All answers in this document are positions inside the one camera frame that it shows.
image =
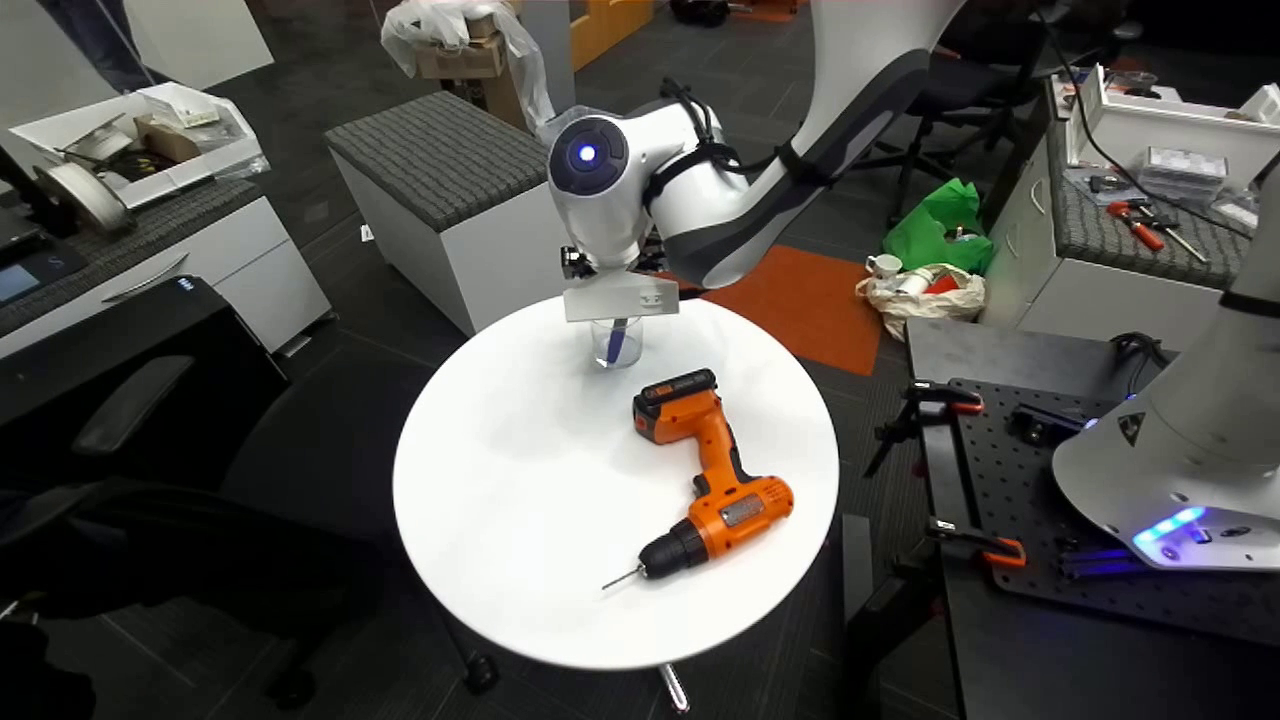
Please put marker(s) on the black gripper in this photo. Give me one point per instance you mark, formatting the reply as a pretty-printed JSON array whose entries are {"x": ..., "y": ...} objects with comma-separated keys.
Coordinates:
[{"x": 576, "y": 261}]

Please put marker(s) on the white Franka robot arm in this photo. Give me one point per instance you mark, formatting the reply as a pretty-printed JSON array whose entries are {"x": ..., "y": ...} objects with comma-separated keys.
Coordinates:
[{"x": 604, "y": 213}]

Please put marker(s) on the clear plastic cup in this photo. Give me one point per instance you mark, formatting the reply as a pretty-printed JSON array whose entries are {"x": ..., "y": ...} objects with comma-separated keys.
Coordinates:
[{"x": 628, "y": 351}]

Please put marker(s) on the white cabinet with grey cushion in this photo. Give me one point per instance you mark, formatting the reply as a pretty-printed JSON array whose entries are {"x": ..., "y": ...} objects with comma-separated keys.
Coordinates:
[{"x": 452, "y": 201}]

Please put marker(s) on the small cardboard box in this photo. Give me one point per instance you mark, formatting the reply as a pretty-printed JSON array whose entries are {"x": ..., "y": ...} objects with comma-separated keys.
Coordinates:
[{"x": 461, "y": 61}]

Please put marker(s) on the yellow cabinet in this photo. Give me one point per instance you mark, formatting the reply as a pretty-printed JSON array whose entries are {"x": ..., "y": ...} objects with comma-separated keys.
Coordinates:
[{"x": 604, "y": 26}]

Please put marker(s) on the orange floor mat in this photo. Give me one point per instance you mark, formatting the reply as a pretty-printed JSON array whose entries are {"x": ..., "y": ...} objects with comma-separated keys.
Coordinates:
[{"x": 812, "y": 313}]

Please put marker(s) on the white plastic bag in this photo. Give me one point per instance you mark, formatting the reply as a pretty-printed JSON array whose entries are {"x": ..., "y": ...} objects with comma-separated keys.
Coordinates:
[{"x": 426, "y": 26}]

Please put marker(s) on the white cloth bag with red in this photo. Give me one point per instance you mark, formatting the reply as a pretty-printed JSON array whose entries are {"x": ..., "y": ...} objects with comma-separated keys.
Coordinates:
[{"x": 920, "y": 295}]

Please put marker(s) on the green bag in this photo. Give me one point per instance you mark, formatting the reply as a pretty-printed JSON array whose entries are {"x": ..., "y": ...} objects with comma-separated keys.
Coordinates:
[{"x": 946, "y": 234}]

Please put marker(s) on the white desk with dark top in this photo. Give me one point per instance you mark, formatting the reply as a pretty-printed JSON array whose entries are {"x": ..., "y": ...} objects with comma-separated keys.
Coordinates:
[{"x": 203, "y": 252}]

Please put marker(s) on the black orange bar clamp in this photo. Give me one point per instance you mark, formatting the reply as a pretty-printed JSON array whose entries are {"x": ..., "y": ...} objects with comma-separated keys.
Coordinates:
[
  {"x": 985, "y": 546},
  {"x": 934, "y": 405}
]

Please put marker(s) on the silver table leg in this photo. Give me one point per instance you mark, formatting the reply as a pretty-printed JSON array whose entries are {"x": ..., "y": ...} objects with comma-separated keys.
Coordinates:
[{"x": 674, "y": 690}]

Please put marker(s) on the black office chair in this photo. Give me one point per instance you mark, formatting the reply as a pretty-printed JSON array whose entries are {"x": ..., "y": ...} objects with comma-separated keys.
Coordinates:
[{"x": 203, "y": 495}]

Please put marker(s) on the white tray box with clutter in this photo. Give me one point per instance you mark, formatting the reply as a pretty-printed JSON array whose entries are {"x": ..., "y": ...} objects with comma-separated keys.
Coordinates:
[{"x": 147, "y": 140}]

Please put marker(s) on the white cabinet with tools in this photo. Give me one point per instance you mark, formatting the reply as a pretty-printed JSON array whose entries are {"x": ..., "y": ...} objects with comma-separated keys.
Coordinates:
[{"x": 1065, "y": 267}]

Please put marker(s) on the grey tape roll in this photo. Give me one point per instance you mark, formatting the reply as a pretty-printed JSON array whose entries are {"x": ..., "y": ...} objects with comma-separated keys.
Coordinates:
[{"x": 86, "y": 199}]

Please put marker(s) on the small black block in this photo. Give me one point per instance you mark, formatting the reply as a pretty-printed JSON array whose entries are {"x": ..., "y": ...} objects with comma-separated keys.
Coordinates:
[{"x": 1045, "y": 424}]

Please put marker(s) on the blue jeans leg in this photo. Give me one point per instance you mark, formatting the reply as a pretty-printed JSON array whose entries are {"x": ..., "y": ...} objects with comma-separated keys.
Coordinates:
[{"x": 97, "y": 37}]

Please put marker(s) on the small white box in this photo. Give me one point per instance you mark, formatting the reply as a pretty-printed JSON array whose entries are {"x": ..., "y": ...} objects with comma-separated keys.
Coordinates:
[{"x": 1183, "y": 169}]

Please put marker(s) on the large white open box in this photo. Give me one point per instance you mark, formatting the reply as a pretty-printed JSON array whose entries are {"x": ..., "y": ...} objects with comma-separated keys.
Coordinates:
[{"x": 1172, "y": 121}]

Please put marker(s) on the black perforated robot table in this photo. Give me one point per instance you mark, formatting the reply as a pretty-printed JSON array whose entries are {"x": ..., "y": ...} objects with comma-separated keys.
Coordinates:
[{"x": 1065, "y": 640}]

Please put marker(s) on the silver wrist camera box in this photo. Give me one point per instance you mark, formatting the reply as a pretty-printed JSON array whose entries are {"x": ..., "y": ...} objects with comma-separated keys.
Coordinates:
[{"x": 621, "y": 297}]

